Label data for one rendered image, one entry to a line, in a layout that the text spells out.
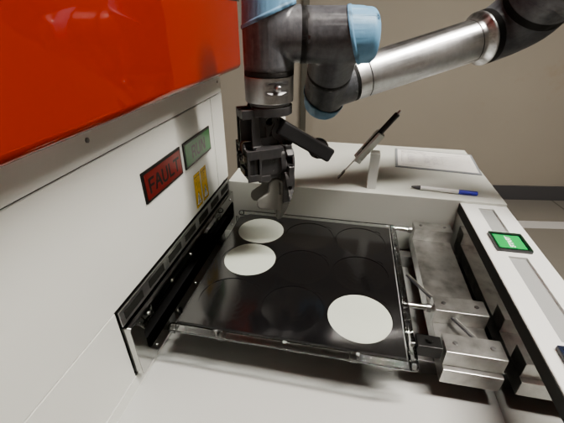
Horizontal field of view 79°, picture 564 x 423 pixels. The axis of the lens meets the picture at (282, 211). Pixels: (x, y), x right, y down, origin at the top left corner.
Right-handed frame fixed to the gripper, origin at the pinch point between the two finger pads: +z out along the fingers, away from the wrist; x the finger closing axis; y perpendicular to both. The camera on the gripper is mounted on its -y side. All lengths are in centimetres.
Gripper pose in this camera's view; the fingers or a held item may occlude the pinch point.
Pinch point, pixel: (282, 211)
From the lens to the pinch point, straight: 64.5
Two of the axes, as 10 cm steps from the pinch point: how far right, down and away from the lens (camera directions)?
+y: -9.3, 1.8, -3.2
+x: 3.7, 4.6, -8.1
